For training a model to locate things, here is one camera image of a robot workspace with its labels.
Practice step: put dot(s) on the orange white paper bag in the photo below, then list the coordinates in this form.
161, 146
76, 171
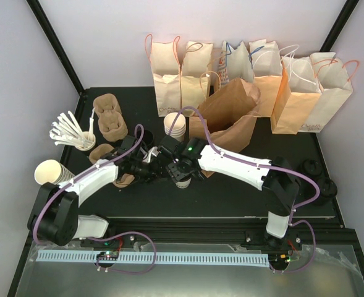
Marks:
267, 70

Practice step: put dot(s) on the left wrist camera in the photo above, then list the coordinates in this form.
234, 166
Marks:
151, 155

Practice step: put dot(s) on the brown kraft paper bag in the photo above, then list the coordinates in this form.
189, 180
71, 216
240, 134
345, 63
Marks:
230, 114

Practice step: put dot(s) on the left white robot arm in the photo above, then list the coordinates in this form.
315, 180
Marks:
55, 215

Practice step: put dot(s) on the stacked pulp cup carriers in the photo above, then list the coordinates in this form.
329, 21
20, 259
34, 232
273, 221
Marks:
110, 120

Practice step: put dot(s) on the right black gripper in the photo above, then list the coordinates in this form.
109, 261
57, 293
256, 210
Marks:
176, 175

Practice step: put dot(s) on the blue patterned paper bag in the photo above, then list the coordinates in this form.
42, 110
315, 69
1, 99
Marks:
233, 63

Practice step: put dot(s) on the white paper cup stack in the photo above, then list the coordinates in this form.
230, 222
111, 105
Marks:
175, 126

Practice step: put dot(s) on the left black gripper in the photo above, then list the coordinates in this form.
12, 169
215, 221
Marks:
155, 173

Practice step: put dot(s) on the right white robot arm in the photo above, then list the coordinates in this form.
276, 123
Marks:
280, 186

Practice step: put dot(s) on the black paper cup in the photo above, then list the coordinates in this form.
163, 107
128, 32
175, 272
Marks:
148, 138

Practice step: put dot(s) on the cup of white stirrers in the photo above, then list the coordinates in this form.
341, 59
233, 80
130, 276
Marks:
68, 132

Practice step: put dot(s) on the tilted paper cup stack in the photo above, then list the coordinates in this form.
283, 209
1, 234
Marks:
51, 171

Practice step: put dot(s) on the white cream logo bag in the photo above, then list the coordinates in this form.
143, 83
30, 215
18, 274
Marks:
335, 78

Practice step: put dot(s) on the white slotted cable duct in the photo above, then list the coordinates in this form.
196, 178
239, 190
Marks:
159, 258

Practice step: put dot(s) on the black cup lid stack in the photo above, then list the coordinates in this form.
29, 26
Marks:
311, 168
328, 191

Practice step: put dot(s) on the cream paper bag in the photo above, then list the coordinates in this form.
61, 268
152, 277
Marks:
195, 77

